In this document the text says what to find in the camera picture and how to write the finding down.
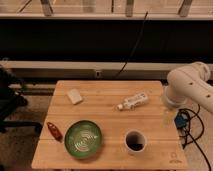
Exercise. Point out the blue connector box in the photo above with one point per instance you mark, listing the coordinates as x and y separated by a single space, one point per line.
180 121

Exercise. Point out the white sponge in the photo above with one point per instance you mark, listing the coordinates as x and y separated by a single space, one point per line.
74 96

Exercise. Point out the white plastic bottle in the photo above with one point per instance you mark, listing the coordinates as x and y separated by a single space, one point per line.
131 102

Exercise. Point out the black office chair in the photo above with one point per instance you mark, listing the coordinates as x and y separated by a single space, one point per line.
11 100

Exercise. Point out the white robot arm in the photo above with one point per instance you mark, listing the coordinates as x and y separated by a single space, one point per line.
189 82

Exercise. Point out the green ceramic bowl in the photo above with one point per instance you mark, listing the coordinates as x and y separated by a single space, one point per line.
83 139

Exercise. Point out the red chili pepper toy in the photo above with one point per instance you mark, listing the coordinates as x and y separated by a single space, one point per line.
54 131

